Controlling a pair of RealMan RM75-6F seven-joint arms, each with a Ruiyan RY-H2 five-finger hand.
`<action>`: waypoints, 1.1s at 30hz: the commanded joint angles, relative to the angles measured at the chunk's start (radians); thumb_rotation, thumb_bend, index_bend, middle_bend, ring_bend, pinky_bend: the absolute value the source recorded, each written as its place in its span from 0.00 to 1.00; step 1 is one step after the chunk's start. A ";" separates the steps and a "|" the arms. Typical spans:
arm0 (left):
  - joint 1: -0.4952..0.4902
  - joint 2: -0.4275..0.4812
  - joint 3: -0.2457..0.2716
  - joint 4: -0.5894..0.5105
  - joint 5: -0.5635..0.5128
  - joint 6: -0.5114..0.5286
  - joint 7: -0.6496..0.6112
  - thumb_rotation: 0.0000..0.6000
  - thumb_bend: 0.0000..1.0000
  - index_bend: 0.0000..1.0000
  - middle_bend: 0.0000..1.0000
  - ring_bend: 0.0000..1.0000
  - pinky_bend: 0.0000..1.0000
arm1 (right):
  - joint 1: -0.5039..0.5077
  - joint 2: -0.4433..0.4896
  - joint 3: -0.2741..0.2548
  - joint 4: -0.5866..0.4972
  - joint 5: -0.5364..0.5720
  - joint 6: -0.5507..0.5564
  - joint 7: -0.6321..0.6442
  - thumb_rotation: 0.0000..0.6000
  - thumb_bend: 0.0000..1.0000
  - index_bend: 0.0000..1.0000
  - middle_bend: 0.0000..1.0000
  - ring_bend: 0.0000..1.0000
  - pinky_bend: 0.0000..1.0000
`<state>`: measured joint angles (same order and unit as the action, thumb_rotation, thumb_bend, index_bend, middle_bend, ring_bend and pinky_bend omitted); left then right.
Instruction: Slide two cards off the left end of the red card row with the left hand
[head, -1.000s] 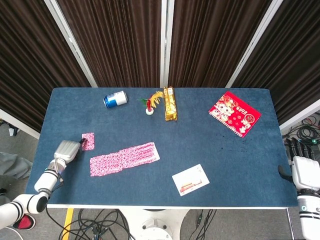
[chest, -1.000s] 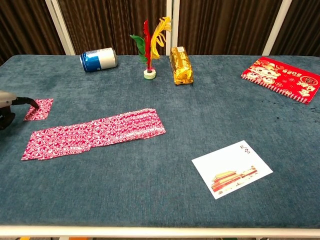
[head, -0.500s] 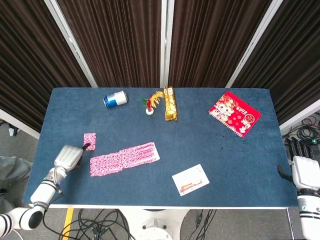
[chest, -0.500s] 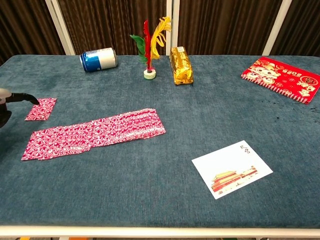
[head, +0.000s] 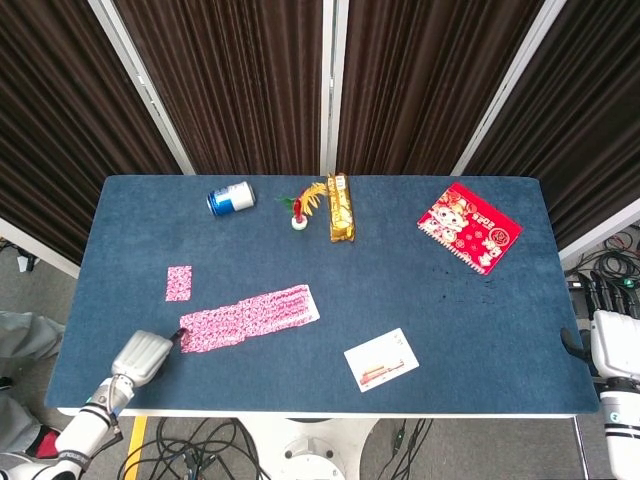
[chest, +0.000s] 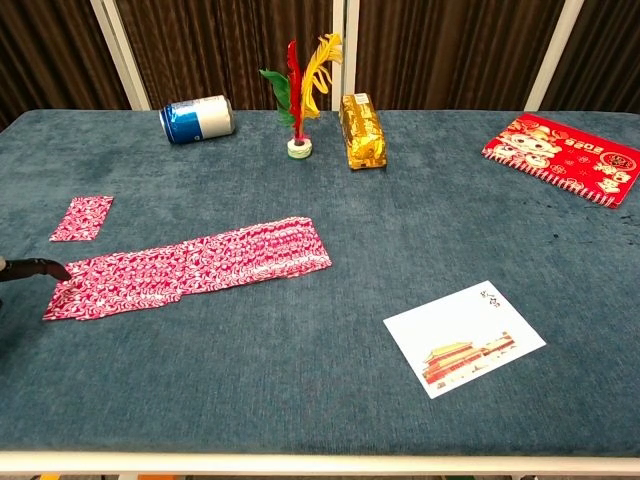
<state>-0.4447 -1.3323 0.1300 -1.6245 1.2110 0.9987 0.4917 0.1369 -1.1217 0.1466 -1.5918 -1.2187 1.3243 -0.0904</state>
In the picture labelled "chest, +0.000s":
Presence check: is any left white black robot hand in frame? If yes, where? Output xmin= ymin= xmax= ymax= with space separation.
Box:
xmin=0 ymin=256 xmax=73 ymax=284

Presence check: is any pink white playing card row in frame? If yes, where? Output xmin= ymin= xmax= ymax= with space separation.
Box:
xmin=42 ymin=215 xmax=333 ymax=323

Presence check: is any blue white drink can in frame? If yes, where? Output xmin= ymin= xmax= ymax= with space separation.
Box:
xmin=158 ymin=94 xmax=236 ymax=146

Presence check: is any white partition frame post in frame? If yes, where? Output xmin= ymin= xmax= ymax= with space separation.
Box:
xmin=522 ymin=0 xmax=586 ymax=113
xmin=89 ymin=0 xmax=153 ymax=112
xmin=330 ymin=0 xmax=361 ymax=112

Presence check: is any single pink white playing card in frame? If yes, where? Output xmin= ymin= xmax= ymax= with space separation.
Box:
xmin=48 ymin=195 xmax=115 ymax=244

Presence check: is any red spiral-bound calendar notebook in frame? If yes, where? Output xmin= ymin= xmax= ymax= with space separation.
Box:
xmin=481 ymin=112 xmax=640 ymax=209

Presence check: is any white postcard with red palace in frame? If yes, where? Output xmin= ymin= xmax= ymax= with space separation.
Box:
xmin=383 ymin=279 xmax=547 ymax=400

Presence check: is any gold foil package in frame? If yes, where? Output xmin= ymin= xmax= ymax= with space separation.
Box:
xmin=339 ymin=92 xmax=389 ymax=171

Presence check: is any feather shuttlecock with white base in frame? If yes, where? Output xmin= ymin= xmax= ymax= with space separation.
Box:
xmin=258 ymin=32 xmax=344 ymax=160

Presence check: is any blue felt table mat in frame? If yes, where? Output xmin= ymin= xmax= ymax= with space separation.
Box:
xmin=0 ymin=108 xmax=640 ymax=457

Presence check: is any brown pleated curtain panel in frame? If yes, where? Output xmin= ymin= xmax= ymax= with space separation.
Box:
xmin=0 ymin=0 xmax=132 ymax=132
xmin=541 ymin=0 xmax=640 ymax=114
xmin=354 ymin=0 xmax=565 ymax=112
xmin=114 ymin=0 xmax=335 ymax=112

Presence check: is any white table frame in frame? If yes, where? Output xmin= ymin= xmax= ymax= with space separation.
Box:
xmin=0 ymin=451 xmax=640 ymax=477

